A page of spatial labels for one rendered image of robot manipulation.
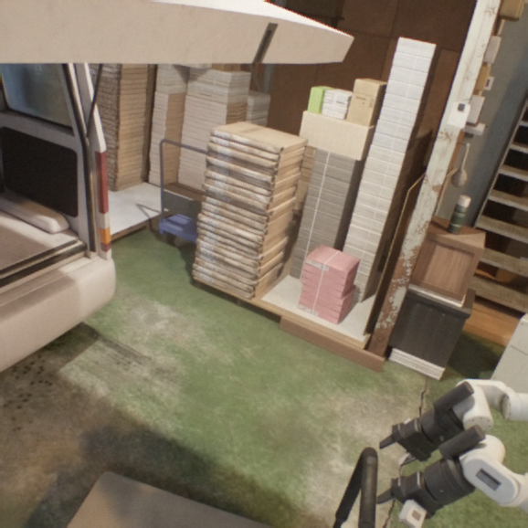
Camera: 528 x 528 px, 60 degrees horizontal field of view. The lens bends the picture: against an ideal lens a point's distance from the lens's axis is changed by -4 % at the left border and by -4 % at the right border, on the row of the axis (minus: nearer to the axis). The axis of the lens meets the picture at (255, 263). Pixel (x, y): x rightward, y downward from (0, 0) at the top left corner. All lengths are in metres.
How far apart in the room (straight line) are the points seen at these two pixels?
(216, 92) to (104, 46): 3.88
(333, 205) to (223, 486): 1.87
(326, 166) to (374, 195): 0.36
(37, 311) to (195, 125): 2.95
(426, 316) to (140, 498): 1.83
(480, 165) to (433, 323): 1.13
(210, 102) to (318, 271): 2.21
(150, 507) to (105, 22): 1.55
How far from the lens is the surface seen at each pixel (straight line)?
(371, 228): 3.15
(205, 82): 4.62
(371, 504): 1.28
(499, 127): 3.39
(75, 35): 0.65
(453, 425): 1.22
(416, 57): 2.96
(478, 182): 3.45
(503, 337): 3.71
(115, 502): 1.86
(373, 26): 6.94
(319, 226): 3.25
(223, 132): 2.89
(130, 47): 0.72
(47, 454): 2.28
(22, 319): 2.15
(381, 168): 3.04
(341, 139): 3.08
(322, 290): 2.99
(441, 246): 2.72
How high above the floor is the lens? 1.74
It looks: 28 degrees down
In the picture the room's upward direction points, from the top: 10 degrees clockwise
